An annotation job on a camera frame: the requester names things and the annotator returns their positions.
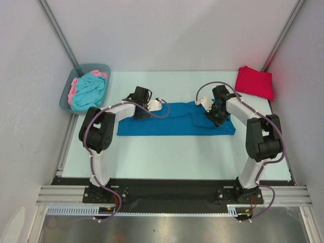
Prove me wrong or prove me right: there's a dark blue t shirt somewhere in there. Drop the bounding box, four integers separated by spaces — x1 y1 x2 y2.
117 101 236 136

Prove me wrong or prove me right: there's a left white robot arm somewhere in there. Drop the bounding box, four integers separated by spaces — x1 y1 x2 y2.
78 86 152 203

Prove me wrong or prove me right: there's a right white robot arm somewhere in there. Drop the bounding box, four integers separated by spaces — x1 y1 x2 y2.
196 85 285 204

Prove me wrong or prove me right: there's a folded red t shirt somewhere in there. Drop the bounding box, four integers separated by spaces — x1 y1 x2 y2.
234 66 274 101

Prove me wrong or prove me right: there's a light blue t shirt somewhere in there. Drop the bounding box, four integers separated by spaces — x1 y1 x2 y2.
71 72 108 112

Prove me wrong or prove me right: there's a teal plastic basket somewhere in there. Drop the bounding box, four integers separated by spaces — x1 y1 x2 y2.
59 63 111 114

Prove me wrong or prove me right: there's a pink t shirt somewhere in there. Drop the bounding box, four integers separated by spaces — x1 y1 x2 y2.
67 69 108 105

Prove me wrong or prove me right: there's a black front mat strip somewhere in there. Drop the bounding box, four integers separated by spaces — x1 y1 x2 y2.
51 177 294 214

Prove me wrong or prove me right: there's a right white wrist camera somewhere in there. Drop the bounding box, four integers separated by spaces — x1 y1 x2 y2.
195 97 215 112

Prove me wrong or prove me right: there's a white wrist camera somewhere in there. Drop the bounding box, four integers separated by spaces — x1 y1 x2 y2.
195 97 215 112
147 98 163 112

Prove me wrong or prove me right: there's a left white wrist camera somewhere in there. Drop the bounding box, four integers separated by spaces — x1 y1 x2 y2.
147 98 163 112

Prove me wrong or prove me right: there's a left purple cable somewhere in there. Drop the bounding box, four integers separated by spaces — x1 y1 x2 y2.
82 98 171 223

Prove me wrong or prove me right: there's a purple cable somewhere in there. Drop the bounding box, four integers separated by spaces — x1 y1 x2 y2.
195 81 287 223
82 98 171 223

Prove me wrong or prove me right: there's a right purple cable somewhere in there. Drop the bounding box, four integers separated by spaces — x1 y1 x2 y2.
195 81 287 223

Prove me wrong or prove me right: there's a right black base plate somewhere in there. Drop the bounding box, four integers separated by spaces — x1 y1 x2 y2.
216 186 264 205

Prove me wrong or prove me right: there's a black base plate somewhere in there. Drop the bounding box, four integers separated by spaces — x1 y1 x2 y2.
83 184 130 204
216 186 264 205

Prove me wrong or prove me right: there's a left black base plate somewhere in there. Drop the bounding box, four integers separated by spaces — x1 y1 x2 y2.
83 184 130 204

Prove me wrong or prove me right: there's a right slotted cable duct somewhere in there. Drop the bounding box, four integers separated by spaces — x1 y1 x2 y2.
227 205 253 217

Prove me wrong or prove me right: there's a slotted cable duct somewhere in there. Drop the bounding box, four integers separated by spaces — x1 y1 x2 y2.
47 206 115 216
227 205 253 217

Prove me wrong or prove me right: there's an aluminium front rail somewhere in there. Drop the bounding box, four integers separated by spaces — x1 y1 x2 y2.
36 185 312 207

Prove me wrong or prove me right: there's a left slotted cable duct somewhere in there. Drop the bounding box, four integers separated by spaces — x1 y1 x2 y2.
47 206 115 216

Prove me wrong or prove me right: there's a right aluminium corner post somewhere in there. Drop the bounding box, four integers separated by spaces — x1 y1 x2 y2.
260 0 308 72

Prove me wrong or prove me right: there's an aluminium corner post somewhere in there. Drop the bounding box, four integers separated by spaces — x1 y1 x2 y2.
37 0 78 67
260 0 308 72

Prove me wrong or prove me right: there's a left aluminium corner post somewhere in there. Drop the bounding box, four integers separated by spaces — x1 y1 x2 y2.
37 0 78 67

